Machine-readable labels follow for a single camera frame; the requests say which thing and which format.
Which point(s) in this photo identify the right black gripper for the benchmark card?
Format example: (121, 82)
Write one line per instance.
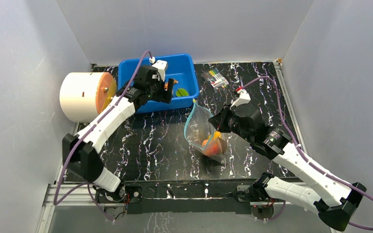
(221, 119)

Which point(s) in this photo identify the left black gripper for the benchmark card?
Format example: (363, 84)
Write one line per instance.
(164, 96)

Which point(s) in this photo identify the yellow bell pepper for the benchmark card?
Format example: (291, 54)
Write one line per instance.
(213, 136)

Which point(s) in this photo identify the clear zip top bag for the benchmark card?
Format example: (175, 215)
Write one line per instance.
(197, 129)

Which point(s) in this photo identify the round white brown slice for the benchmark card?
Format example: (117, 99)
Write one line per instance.
(222, 145)

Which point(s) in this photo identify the orange peach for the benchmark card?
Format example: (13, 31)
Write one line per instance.
(212, 150)

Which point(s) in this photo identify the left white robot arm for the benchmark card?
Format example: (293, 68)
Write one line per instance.
(81, 151)

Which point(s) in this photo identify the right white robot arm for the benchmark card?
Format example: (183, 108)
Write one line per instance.
(333, 202)

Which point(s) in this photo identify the green leaf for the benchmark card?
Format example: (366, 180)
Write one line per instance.
(181, 92)

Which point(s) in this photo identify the pack of coloured markers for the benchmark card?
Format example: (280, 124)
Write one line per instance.
(215, 79)

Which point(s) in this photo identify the white cylinder container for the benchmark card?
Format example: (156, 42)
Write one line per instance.
(84, 95)

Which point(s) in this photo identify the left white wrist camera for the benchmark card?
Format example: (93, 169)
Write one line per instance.
(161, 67)

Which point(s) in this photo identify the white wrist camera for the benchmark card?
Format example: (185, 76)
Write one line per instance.
(242, 97)
(161, 67)

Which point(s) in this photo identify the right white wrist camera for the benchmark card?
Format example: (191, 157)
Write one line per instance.
(242, 97)

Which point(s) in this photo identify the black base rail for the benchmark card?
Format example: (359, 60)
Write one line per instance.
(197, 196)

